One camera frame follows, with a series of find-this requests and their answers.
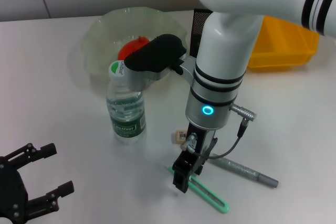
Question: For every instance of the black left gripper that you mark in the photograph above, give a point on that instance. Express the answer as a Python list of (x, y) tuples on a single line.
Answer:
[(11, 190)]

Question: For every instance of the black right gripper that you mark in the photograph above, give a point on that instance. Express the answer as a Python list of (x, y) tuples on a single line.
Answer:
[(189, 159)]

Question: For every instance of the green utility knife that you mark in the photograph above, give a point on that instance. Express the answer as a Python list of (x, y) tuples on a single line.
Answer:
[(203, 190)]

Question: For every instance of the clear green-label water bottle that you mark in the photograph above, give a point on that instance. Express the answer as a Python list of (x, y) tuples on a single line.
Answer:
[(126, 127)]

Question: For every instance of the orange fruit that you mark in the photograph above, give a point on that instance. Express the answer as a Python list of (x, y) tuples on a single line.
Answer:
[(128, 49)]

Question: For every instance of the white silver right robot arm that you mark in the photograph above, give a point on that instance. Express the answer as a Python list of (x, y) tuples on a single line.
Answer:
[(225, 37)]

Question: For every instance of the beige eraser with barcode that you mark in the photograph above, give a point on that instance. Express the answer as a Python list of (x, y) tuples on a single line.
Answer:
[(178, 136)]

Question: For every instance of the grey marker pen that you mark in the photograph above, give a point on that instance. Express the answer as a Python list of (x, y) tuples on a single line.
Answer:
[(249, 172)]

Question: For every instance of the green glass fruit bowl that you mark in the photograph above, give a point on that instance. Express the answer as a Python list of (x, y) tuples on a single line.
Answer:
[(99, 37)]

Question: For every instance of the black mesh trash can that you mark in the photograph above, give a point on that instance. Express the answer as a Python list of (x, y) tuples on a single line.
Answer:
[(198, 24)]

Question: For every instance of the yellow plastic storage bin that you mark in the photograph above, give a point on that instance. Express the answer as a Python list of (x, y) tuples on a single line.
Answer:
[(283, 51)]

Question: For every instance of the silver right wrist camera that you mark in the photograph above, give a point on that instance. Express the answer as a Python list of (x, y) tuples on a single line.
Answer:
[(157, 51)]

